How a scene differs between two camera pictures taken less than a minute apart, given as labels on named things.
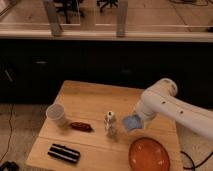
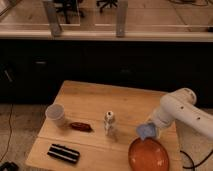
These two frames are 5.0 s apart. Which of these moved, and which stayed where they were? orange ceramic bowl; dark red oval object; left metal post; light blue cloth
Moved: light blue cloth
Stayed: dark red oval object; left metal post; orange ceramic bowl
